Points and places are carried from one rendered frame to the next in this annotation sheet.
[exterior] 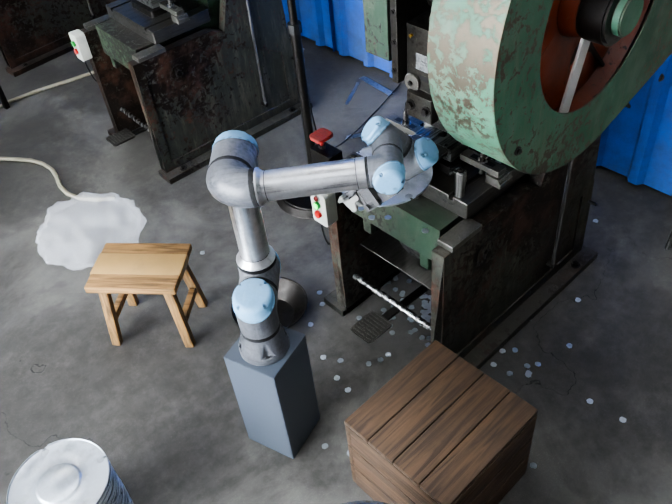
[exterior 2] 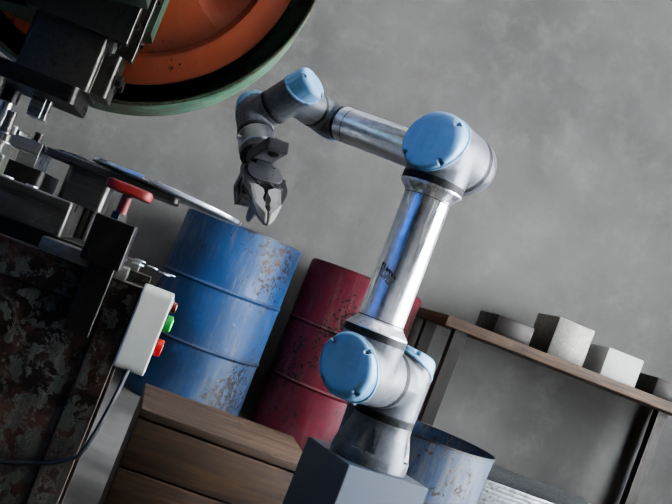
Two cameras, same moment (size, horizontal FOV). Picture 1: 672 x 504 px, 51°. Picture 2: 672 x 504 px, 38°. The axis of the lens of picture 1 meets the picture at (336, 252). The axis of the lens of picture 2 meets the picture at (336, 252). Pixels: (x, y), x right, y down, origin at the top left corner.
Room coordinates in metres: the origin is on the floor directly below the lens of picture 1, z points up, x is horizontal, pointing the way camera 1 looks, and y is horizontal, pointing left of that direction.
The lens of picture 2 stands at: (3.07, 1.01, 0.71)
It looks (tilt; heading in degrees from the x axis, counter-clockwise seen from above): 3 degrees up; 210
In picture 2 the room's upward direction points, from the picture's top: 21 degrees clockwise
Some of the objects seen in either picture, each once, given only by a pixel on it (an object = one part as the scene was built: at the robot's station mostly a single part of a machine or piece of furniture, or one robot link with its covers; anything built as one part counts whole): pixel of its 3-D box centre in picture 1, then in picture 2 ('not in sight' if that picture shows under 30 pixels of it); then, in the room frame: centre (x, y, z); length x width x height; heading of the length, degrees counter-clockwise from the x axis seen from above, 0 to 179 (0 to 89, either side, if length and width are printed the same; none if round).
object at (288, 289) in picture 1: (270, 310); not in sight; (1.87, 0.28, 0.04); 0.30 x 0.30 x 0.07
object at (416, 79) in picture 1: (435, 66); (98, 14); (1.83, -0.35, 1.04); 0.17 x 0.15 x 0.30; 129
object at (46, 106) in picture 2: not in sight; (40, 108); (1.85, -0.37, 0.84); 0.05 x 0.03 x 0.04; 39
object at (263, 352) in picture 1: (262, 334); (376, 436); (1.35, 0.24, 0.50); 0.15 x 0.15 x 0.10
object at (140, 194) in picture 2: (322, 143); (122, 208); (1.97, 0.00, 0.72); 0.07 x 0.06 x 0.08; 129
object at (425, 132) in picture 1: (441, 140); (20, 150); (1.85, -0.38, 0.76); 0.15 x 0.09 x 0.05; 39
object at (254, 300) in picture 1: (255, 306); (396, 378); (1.36, 0.24, 0.62); 0.13 x 0.12 x 0.14; 175
